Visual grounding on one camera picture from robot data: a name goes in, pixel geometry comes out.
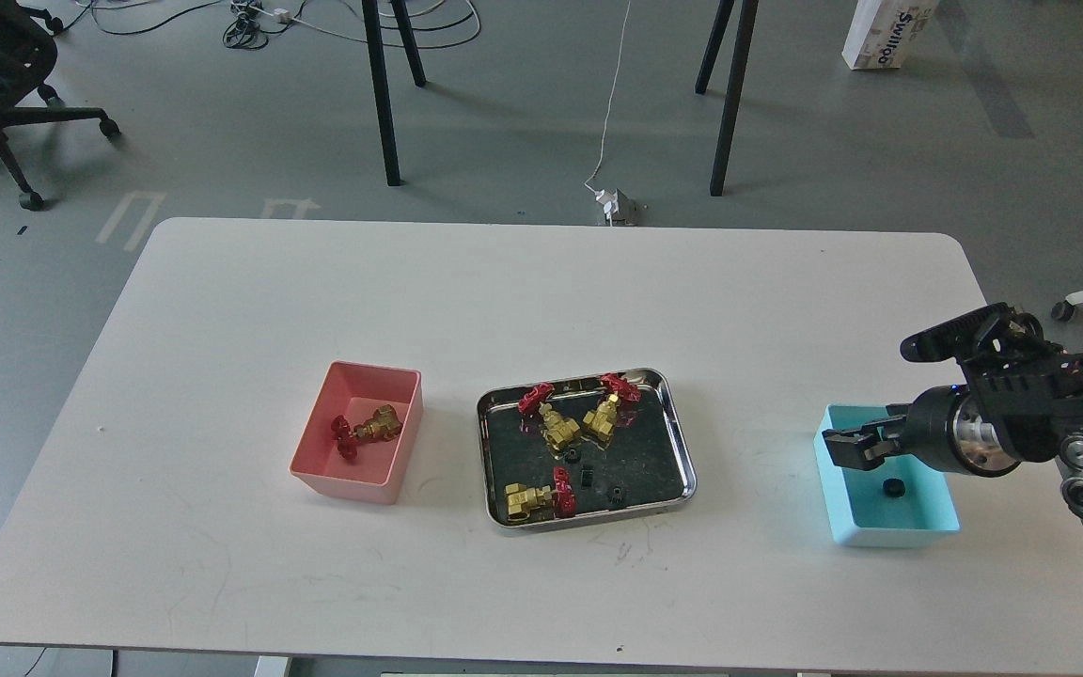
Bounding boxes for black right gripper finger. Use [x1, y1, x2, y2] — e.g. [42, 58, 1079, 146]
[831, 434, 908, 472]
[820, 404, 908, 445]

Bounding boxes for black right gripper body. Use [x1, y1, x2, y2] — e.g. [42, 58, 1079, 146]
[899, 386, 1020, 479]

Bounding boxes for shiny metal tray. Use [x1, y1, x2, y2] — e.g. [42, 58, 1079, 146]
[477, 368, 697, 530]

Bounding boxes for brass valve red handle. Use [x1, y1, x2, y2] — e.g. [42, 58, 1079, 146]
[330, 404, 403, 463]
[503, 466, 577, 526]
[517, 382, 580, 457]
[580, 373, 641, 445]

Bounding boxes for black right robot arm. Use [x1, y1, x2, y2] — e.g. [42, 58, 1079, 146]
[818, 303, 1083, 519]

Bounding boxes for light blue plastic box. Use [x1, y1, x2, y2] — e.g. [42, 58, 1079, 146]
[815, 407, 960, 548]

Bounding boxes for white cardboard box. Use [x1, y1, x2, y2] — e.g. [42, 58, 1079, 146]
[841, 1, 938, 71]

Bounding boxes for pink plastic box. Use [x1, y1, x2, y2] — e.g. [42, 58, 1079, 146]
[290, 361, 425, 504]

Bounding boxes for white power plug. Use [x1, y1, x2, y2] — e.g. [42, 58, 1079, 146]
[593, 188, 641, 227]

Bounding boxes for black table leg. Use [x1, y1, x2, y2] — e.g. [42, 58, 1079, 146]
[360, 0, 402, 187]
[695, 0, 735, 95]
[390, 0, 427, 88]
[709, 1, 760, 197]

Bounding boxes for white cable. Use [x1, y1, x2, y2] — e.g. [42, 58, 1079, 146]
[585, 0, 634, 195]

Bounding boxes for tangled floor cables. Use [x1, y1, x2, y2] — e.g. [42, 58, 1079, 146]
[81, 0, 483, 52]

